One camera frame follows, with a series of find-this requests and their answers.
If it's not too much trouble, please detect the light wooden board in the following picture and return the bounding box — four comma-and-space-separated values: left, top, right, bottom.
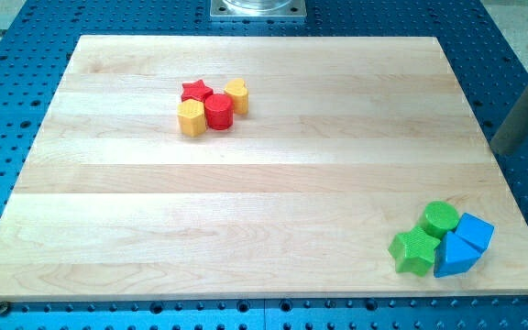
0, 35, 528, 302

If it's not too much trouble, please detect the green cylinder block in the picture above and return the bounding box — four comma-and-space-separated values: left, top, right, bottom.
418, 201, 459, 239

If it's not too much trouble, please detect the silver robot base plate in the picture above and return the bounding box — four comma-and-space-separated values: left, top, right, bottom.
209, 0, 307, 18

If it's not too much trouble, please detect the yellow hexagon block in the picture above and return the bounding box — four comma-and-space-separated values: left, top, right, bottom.
177, 99, 207, 138

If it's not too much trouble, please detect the green star block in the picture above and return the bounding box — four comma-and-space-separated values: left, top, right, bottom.
388, 225, 441, 277

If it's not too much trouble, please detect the red cylinder block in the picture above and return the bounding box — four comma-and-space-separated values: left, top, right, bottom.
204, 93, 234, 130

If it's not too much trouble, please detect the blue perforated table plate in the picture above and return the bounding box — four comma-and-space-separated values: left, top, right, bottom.
0, 1, 528, 329

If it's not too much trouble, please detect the red star block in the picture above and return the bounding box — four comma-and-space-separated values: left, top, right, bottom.
181, 80, 214, 102

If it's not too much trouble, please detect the blue triangle block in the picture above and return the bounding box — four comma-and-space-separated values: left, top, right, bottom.
434, 232, 481, 278

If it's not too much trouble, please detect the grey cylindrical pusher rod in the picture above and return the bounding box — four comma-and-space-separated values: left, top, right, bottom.
489, 84, 528, 156

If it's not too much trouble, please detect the blue cube block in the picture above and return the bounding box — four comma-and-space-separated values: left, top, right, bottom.
455, 213, 495, 253

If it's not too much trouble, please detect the yellow heart block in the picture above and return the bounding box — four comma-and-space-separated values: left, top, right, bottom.
224, 78, 249, 115

